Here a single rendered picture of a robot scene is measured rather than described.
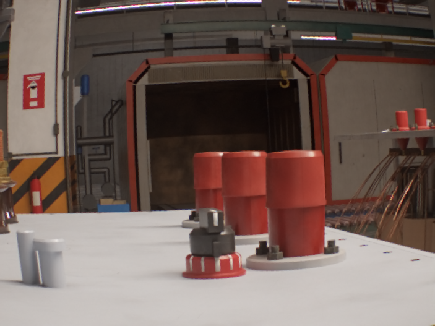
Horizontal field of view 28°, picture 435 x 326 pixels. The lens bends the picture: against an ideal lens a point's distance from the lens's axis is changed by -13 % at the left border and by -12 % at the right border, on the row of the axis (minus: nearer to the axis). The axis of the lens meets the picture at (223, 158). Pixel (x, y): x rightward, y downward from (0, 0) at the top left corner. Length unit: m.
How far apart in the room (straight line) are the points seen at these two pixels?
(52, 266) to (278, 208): 0.30
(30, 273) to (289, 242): 0.32
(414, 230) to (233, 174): 2.63
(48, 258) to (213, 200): 0.82
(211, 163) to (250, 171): 0.33
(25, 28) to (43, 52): 0.48
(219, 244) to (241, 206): 0.39
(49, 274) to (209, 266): 0.20
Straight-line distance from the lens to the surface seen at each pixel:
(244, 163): 1.41
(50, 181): 11.66
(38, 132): 11.67
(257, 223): 1.42
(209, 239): 1.04
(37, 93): 11.69
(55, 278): 0.96
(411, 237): 4.02
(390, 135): 3.84
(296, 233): 1.09
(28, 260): 0.98
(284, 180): 1.09
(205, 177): 1.74
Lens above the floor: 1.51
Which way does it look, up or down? 1 degrees down
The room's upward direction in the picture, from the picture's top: 3 degrees counter-clockwise
